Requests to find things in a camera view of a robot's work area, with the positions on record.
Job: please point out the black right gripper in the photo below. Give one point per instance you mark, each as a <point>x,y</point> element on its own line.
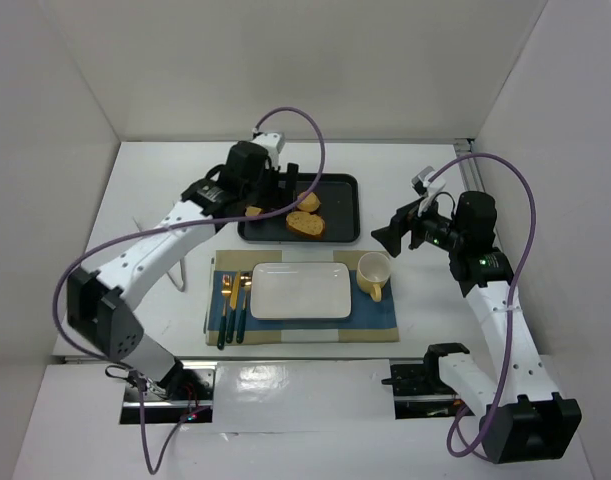
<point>404,226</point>

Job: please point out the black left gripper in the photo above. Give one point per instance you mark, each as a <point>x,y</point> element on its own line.
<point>278,187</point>

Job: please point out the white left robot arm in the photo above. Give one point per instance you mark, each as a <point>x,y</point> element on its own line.
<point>101,303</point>

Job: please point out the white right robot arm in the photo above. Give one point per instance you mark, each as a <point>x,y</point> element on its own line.
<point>521,413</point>

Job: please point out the small bread slice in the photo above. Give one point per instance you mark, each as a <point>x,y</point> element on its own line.
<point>253,211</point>

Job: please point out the seeded bread slice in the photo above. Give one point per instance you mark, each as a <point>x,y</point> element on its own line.
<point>305,224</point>

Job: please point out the yellow white mug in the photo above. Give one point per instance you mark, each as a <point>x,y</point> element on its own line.
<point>372,273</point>

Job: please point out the round yellow bun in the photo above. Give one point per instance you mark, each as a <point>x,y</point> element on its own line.
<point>309,203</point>

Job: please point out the black baking tray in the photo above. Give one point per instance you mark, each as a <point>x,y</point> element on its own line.
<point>338,193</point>

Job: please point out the white rectangular plate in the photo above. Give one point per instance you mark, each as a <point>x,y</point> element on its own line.
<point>300,291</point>

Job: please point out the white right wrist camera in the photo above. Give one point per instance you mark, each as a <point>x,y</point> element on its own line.
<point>428,185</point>

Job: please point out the gold spoon green handle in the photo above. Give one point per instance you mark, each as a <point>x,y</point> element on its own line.
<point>246,282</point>

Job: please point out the aluminium frame rail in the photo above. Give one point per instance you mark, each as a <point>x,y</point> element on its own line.
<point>469,169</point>

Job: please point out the gold fork green handle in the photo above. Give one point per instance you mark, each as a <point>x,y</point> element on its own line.
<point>226,292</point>

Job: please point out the gold knife green handle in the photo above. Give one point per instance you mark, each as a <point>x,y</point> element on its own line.
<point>233,308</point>

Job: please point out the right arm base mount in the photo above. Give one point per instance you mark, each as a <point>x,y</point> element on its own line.
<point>415,396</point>

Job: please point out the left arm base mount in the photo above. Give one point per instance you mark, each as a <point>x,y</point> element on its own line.
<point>193,398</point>

